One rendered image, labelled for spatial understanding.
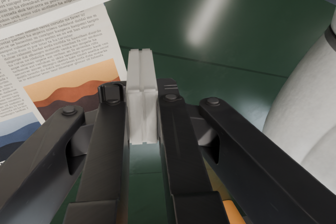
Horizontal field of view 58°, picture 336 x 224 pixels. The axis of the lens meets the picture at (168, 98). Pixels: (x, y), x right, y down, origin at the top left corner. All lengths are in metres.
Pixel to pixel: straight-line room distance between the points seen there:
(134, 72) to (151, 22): 1.46
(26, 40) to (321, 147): 0.31
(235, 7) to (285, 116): 1.46
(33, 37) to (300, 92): 0.29
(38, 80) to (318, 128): 0.30
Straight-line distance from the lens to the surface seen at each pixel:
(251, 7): 1.89
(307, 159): 0.39
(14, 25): 0.28
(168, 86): 0.16
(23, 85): 0.33
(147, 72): 0.16
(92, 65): 0.32
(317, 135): 0.37
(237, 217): 4.01
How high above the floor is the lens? 1.31
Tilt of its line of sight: 40 degrees down
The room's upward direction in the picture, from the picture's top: 153 degrees clockwise
